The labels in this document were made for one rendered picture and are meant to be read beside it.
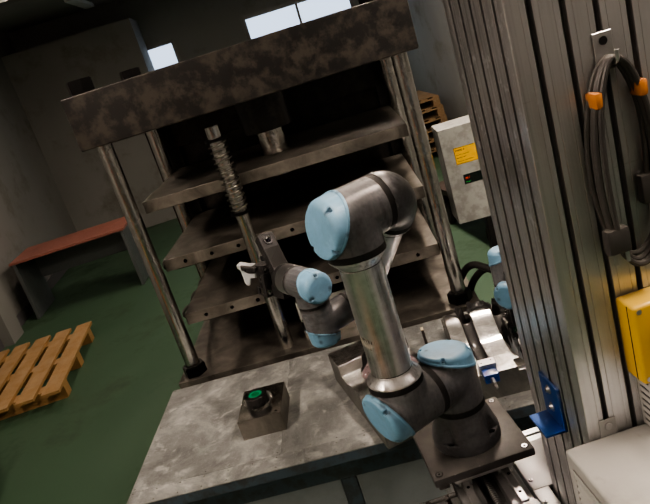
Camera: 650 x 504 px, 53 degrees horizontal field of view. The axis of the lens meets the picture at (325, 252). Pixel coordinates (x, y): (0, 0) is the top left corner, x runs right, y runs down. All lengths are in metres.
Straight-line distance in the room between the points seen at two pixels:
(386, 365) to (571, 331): 0.40
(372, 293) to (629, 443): 0.50
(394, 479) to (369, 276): 1.06
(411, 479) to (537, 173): 1.40
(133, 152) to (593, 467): 9.50
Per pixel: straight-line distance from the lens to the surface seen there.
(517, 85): 0.96
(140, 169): 10.29
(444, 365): 1.40
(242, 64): 2.47
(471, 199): 2.76
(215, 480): 2.17
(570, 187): 1.01
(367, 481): 2.18
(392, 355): 1.31
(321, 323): 1.53
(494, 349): 2.18
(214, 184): 2.68
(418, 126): 2.53
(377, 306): 1.26
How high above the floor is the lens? 1.96
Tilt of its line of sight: 18 degrees down
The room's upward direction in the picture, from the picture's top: 18 degrees counter-clockwise
